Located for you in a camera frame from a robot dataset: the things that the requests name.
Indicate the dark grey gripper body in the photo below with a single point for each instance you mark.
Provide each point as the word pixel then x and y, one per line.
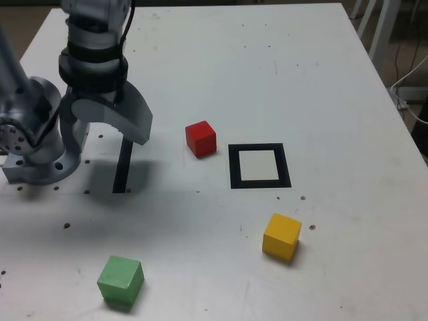
pixel 97 96

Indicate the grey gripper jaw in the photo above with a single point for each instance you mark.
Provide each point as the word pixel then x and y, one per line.
pixel 68 133
pixel 130 117

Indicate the red cube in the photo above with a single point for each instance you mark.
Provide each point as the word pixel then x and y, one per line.
pixel 200 140

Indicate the green cube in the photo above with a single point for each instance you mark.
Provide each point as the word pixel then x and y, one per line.
pixel 120 281

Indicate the yellow cube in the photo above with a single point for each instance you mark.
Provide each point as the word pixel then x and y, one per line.
pixel 281 237

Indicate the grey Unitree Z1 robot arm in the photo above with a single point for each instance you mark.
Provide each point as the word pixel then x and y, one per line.
pixel 83 33

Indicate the black tape square outline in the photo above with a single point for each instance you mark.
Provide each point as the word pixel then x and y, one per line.
pixel 234 167

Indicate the black tape strip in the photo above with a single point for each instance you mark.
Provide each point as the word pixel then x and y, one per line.
pixel 122 167

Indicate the white furniture leg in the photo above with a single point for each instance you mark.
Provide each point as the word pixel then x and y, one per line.
pixel 356 8
pixel 366 16
pixel 384 26

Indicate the white furniture base bar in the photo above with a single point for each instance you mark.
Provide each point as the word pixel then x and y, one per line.
pixel 414 93

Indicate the black box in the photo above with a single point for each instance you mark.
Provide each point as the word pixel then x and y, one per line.
pixel 422 133

